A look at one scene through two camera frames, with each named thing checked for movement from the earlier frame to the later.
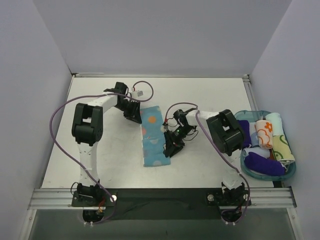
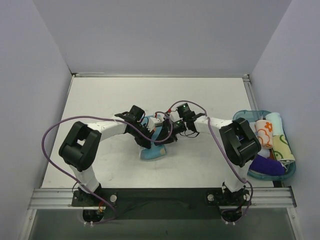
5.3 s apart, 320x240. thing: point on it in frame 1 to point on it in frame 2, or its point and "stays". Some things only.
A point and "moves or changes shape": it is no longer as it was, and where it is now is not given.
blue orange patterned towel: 155,152 moves or changes shape
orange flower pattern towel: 265,134 stays
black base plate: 162,204 stays
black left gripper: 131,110 to 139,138
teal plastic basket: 257,115 stays
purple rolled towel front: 261,164 stays
